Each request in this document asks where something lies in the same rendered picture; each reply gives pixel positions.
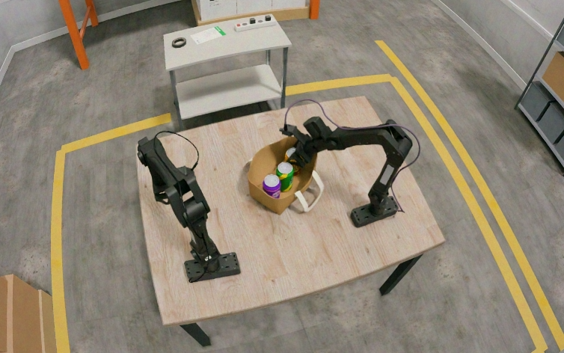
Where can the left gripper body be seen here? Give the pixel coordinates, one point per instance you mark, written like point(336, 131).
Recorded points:
point(159, 185)

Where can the purple drink can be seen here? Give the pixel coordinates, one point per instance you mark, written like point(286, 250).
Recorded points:
point(272, 186)

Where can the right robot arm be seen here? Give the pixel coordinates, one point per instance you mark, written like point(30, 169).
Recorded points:
point(396, 148)

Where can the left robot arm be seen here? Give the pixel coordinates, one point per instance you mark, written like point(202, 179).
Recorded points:
point(196, 206)

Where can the tan bag with white handle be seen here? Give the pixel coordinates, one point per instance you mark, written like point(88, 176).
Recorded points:
point(264, 163)

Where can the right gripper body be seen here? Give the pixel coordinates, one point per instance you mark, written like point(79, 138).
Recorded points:
point(305, 148)

